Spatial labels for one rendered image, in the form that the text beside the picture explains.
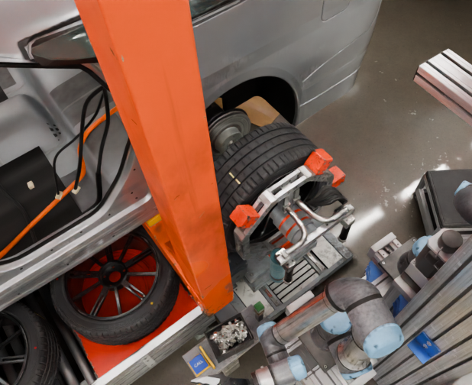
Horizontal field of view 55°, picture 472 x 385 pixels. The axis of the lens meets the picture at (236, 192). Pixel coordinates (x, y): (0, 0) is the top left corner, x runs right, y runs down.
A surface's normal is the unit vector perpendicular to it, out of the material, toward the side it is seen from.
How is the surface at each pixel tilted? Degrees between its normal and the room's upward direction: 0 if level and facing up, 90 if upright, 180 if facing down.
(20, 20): 43
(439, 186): 0
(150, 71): 90
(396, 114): 0
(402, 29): 0
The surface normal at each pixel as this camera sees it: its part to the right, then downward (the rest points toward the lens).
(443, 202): -0.04, -0.51
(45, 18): 0.40, 0.02
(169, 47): 0.60, 0.67
